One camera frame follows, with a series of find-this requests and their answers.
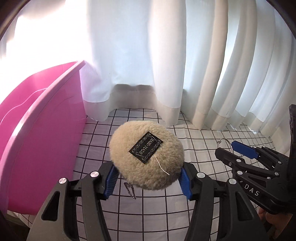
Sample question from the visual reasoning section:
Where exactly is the beige fluffy hair clip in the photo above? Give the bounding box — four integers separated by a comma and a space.
109, 120, 185, 190

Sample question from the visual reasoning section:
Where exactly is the person's right hand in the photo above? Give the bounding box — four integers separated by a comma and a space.
258, 208, 295, 240

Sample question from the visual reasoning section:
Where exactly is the small silver hair pin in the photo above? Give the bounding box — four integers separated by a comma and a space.
124, 182, 137, 199

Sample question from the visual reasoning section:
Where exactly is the white sheer curtain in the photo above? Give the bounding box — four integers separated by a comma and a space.
1, 1, 295, 154

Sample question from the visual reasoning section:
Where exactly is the pink plastic tub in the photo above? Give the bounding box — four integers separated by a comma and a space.
1, 61, 86, 215

